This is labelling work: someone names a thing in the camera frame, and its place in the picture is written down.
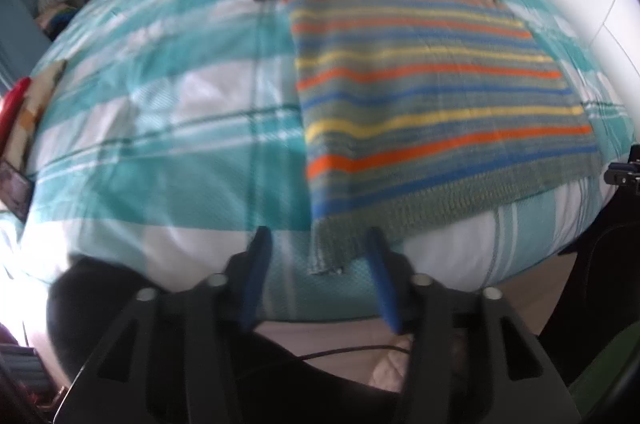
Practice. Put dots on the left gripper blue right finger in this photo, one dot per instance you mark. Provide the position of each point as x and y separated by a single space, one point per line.
472 359

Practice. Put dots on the red folded garment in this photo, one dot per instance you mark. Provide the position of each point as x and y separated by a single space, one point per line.
10 107

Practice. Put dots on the smartphone with lit screen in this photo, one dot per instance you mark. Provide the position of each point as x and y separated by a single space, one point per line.
16 191

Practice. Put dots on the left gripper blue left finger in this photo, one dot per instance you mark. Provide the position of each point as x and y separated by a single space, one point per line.
113 386

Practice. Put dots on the patterned folded cloth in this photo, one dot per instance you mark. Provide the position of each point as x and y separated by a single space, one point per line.
35 102

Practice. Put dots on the teal curtain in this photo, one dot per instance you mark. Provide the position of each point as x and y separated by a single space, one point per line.
22 41

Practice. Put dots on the striped knit sweater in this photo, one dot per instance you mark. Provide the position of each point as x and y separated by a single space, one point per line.
420 113

